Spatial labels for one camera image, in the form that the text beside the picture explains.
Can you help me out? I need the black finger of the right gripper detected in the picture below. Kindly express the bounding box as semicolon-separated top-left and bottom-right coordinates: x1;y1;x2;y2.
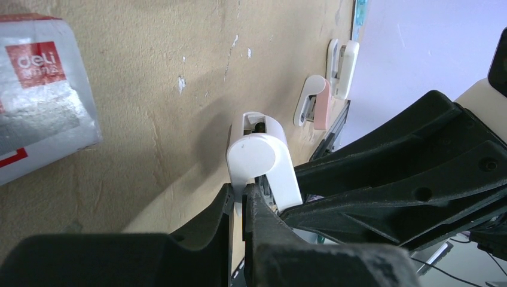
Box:
295;90;462;196

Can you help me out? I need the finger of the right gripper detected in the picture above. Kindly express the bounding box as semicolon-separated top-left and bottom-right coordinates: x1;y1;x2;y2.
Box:
281;141;506;251

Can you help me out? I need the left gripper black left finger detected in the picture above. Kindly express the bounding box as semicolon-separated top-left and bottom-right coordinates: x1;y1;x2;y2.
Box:
1;184;233;286

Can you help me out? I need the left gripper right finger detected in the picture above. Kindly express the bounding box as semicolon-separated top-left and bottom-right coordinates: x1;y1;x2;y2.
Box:
243;184;420;286

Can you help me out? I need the pink and white stapler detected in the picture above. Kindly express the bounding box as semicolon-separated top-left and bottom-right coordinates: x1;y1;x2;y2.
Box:
293;75;332;130

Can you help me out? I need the red staple box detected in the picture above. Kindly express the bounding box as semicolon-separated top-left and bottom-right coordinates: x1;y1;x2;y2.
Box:
1;13;102;184

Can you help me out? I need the blue patterned oval case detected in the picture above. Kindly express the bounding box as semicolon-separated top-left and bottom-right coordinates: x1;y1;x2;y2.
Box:
351;0;369;41

